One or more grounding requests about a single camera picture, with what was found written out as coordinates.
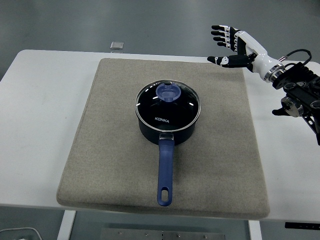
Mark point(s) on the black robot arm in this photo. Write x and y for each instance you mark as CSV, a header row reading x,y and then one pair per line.
x,y
300,87

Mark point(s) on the small silver square floor plate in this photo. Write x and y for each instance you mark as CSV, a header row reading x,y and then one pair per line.
x,y
117,45

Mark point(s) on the grey metal plate with screws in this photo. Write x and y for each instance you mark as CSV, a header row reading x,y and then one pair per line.
x,y
162,234

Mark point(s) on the black panel under table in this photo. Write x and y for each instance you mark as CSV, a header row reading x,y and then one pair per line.
x,y
302,225

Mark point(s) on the glass lid with blue knob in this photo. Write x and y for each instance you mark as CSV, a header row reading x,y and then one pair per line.
x,y
155,107

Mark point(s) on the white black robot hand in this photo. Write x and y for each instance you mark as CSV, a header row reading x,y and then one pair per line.
x,y
260,58

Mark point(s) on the white rounded floor object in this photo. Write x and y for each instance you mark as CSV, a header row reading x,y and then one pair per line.
x,y
20,233

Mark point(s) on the white table leg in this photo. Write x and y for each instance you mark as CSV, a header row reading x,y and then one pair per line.
x,y
66,225
254,231

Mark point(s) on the grey-brown fabric mat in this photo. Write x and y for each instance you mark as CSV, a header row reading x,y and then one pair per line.
x,y
100,150

